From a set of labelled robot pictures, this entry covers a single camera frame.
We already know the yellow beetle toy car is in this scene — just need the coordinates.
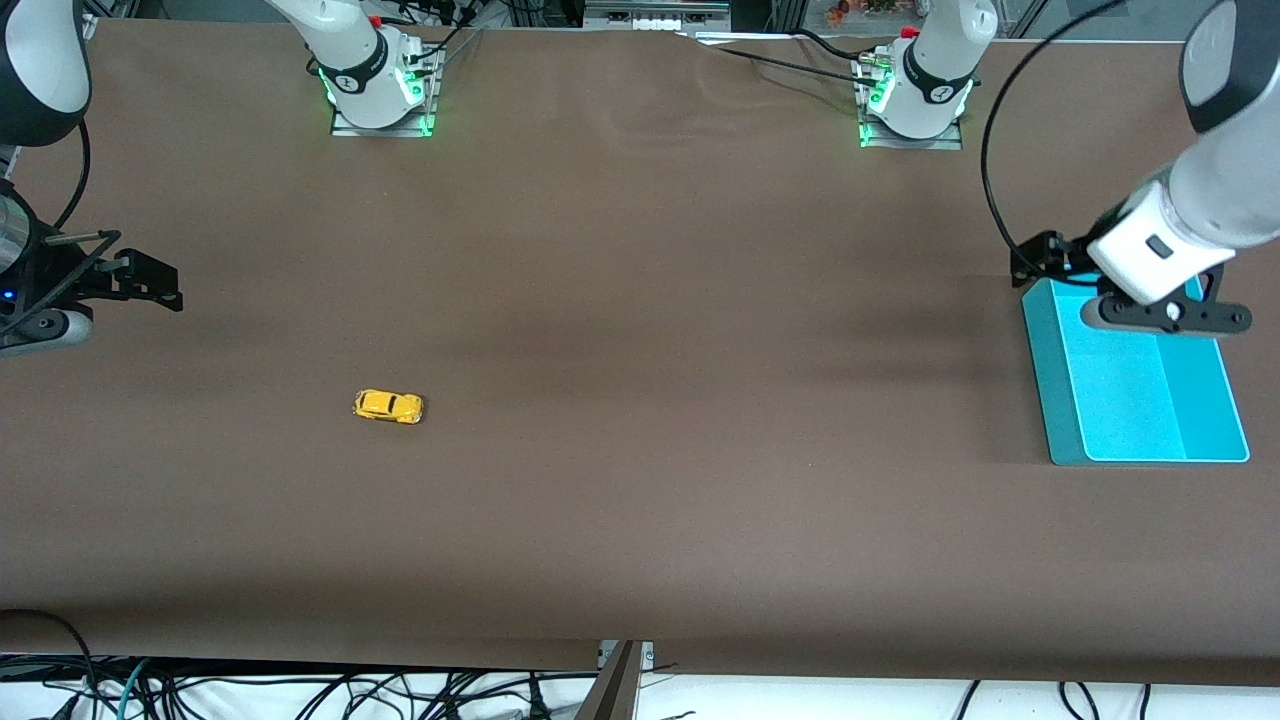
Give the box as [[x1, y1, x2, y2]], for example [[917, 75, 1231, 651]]
[[352, 388, 426, 425]]

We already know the teal plastic bin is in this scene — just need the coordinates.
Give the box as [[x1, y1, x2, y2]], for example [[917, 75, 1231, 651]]
[[1021, 275, 1252, 467]]

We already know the orange background object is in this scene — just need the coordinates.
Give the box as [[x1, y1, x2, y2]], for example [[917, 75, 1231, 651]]
[[825, 0, 901, 26]]

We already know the brown table cover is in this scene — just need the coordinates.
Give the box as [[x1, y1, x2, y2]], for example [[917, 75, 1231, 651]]
[[0, 18, 1280, 689]]

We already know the white connector strip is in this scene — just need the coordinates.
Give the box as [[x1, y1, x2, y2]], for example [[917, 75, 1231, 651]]
[[583, 0, 733, 33]]

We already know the grey metal table leg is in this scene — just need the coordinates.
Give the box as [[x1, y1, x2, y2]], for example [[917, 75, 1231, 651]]
[[575, 640, 643, 720]]

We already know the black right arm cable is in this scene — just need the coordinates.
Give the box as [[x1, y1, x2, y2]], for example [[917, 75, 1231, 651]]
[[50, 118, 93, 233]]

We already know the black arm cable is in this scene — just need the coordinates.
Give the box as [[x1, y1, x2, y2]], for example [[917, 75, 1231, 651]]
[[50, 118, 93, 233], [980, 0, 1136, 263]]

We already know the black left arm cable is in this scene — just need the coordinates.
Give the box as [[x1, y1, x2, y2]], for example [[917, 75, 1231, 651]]
[[980, 0, 1136, 263]]

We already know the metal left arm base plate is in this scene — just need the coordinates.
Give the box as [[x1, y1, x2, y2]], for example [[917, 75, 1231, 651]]
[[860, 125, 963, 151]]

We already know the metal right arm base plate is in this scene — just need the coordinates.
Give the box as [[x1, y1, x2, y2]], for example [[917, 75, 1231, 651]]
[[330, 105, 436, 139]]

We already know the short black table cable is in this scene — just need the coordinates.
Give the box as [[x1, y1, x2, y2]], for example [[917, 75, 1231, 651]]
[[795, 28, 873, 63]]

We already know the long black table cable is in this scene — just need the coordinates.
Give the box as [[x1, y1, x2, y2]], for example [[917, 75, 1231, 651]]
[[678, 33, 886, 89]]

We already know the black looped floor cable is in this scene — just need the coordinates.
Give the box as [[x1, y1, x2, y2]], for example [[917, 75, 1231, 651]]
[[0, 608, 101, 720]]

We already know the black base connector cable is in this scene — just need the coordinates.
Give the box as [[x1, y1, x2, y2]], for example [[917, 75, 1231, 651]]
[[405, 0, 486, 66]]

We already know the teal floor cable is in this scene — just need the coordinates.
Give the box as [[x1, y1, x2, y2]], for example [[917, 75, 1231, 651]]
[[115, 658, 153, 720]]

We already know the silver table bracket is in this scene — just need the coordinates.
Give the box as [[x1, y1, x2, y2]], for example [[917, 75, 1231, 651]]
[[598, 640, 656, 673]]

